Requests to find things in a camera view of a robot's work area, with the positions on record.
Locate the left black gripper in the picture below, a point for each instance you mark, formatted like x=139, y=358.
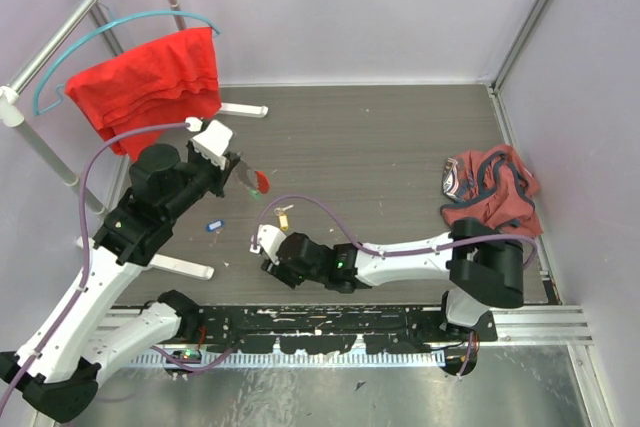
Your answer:
x=231, y=160

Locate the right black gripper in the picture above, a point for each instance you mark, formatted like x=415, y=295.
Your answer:
x=281, y=273

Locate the metal key holder red handle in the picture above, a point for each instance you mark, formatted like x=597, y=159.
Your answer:
x=252, y=179

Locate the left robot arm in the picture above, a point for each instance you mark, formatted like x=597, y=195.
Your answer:
x=60, y=369

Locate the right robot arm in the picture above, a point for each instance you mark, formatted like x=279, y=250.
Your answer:
x=485, y=266

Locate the yellow tag key upper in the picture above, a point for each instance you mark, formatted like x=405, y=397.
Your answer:
x=282, y=216

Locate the blue tag key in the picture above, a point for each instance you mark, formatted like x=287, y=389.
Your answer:
x=215, y=225

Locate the red cloth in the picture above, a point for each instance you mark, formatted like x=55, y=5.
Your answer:
x=160, y=82

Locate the teal clothes hanger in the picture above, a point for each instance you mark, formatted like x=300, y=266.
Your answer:
x=37, y=110

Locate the reddish shirt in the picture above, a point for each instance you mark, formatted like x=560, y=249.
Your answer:
x=494, y=187

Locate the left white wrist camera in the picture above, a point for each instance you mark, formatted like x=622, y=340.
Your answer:
x=210, y=141

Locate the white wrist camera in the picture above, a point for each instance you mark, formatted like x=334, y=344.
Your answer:
x=267, y=241
x=210, y=141

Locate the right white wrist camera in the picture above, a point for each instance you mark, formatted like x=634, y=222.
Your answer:
x=267, y=241

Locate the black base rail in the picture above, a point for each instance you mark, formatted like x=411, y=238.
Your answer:
x=321, y=329

